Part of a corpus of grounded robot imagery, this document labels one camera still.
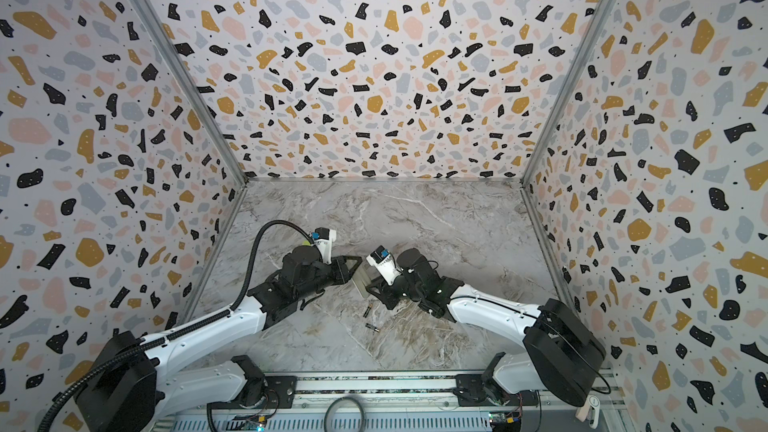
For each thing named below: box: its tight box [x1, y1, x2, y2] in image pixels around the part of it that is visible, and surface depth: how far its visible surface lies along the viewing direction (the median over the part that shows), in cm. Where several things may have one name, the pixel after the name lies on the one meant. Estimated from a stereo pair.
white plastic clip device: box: [575, 395, 601, 429], surface depth 72 cm
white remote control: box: [352, 262, 373, 298], surface depth 81 cm
